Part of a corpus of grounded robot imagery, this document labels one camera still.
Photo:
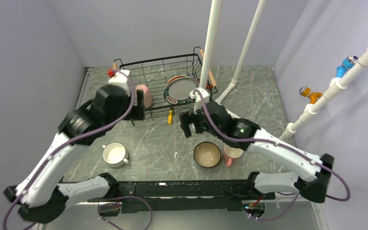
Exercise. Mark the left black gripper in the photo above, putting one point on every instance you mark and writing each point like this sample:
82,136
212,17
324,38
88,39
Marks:
137,111

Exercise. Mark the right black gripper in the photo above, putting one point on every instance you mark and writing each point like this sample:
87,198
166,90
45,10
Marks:
188,118

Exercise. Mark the pink mug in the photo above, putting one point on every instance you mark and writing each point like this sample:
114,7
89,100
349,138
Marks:
147,95
230,154

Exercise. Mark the green rimmed white plate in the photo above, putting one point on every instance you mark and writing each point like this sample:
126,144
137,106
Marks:
178,91

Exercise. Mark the dark bowl cream inside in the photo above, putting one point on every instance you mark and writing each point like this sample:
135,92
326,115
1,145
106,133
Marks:
207,154

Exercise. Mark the orange plate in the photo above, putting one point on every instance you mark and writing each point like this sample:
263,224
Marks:
175,78

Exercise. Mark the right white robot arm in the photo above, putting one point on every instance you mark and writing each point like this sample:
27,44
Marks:
309,173

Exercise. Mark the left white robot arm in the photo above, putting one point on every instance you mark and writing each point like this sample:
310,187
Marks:
42,196

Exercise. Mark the orange tap on pipe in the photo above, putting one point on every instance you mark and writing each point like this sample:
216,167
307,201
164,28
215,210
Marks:
308,93

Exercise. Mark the blue tap on pipe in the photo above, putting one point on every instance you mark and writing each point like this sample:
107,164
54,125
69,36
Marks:
346,65

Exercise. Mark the yellow handled utensil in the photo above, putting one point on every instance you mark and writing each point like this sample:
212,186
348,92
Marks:
170,117

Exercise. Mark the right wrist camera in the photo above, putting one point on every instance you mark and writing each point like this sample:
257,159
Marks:
199,96

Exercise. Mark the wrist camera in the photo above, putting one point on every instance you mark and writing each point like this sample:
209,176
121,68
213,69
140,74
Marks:
120,78
199,96

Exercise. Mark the black wire dish rack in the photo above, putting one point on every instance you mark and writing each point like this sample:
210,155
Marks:
155,73

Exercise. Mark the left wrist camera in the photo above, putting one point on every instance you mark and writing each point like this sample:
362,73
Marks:
120,78

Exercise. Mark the red handled scissors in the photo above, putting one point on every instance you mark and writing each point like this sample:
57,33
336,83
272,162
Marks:
208,85

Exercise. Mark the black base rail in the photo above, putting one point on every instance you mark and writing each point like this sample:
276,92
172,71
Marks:
229,195

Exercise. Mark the white pvc pipe frame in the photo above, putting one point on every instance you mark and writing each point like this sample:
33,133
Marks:
337,85

